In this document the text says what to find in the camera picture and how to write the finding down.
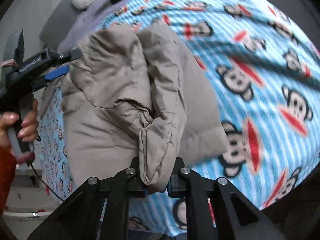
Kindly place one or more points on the purple duvet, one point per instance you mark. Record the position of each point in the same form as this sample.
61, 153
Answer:
100, 14

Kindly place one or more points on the grey quilted headboard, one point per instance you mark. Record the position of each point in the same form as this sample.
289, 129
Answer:
59, 24

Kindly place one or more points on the red sleeve forearm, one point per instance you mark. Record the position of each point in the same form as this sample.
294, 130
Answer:
7, 174

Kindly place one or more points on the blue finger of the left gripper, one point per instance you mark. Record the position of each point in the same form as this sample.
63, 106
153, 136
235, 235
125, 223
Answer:
71, 55
61, 71

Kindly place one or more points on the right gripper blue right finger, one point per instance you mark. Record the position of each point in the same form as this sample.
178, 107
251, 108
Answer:
185, 182

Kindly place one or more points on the beige quilted puffer jacket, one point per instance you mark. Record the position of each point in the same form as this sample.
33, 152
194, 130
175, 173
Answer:
138, 94

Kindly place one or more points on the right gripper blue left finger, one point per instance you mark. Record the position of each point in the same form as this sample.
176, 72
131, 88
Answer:
128, 182

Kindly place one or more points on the left hand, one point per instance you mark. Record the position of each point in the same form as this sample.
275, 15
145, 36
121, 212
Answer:
19, 125

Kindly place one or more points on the blue monkey print blanket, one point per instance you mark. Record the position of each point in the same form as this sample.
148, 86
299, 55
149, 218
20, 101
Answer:
265, 73

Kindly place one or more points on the white bin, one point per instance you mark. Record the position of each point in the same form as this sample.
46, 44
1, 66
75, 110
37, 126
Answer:
22, 224

